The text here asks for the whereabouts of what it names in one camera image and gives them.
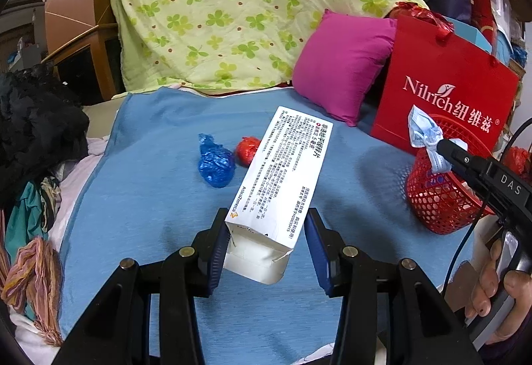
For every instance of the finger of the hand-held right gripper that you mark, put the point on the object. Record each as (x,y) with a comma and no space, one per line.
(461,159)

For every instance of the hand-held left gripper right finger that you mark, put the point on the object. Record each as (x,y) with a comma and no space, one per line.
(318,257)

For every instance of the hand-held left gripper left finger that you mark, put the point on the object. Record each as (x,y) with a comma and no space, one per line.
(218,257)

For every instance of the light blue wrapper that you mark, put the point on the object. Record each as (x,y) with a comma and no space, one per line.
(419,132)

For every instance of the red mesh plastic basket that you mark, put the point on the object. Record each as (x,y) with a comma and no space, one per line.
(440,207)

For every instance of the white medicine box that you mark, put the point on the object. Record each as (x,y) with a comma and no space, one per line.
(282,182)

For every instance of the blue plastic bag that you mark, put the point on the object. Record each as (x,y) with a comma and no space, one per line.
(216,167)

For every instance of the round red plastic bag wad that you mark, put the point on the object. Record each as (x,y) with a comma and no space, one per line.
(247,151)

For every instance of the person's right hand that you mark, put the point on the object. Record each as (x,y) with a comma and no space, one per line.
(484,286)

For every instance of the light blue towel blanket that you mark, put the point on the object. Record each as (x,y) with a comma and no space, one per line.
(145,203)

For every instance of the red paper gift bag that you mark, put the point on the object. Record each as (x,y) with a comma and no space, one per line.
(436,70)

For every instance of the light blue cardboard box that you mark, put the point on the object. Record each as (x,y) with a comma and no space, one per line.
(474,34)

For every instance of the red gift box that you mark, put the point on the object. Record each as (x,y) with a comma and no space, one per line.
(484,18)

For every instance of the pink pillow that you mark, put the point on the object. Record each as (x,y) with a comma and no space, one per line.
(345,61)

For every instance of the shiny red plastic bag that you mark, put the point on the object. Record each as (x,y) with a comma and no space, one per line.
(415,12)

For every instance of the striped colourful cloth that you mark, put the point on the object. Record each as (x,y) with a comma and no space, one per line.
(37,277)

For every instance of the teal cloth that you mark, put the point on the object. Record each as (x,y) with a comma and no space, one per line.
(29,207)

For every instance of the pile of black clothes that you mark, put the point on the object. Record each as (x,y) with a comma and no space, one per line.
(37,128)

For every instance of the green clover print quilt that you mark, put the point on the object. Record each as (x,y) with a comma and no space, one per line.
(228,7)

